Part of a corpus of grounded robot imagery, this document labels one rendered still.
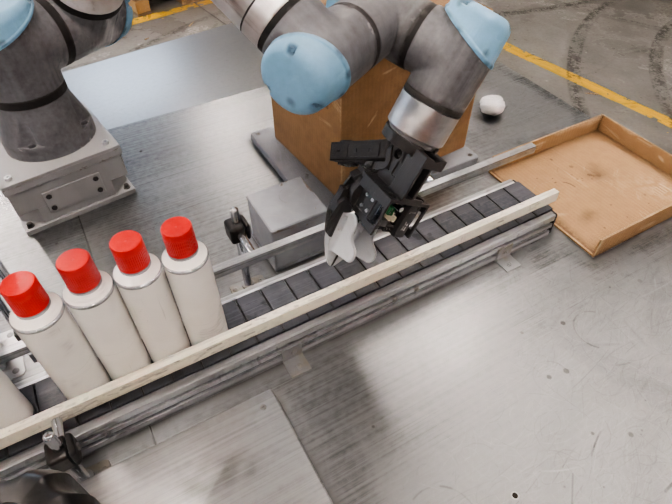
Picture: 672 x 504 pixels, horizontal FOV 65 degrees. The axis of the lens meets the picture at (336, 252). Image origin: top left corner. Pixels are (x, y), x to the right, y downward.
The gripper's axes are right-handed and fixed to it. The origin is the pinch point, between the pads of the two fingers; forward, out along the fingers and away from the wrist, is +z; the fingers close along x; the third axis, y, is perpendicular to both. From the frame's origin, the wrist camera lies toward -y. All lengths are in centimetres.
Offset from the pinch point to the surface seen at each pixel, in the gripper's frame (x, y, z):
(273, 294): -4.8, -1.7, 9.1
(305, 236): -3.7, -2.5, -0.9
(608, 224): 48, 9, -16
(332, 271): 3.4, -1.4, 4.3
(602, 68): 263, -128, -44
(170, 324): -21.3, 2.5, 9.5
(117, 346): -26.8, 2.8, 12.3
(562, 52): 259, -154, -41
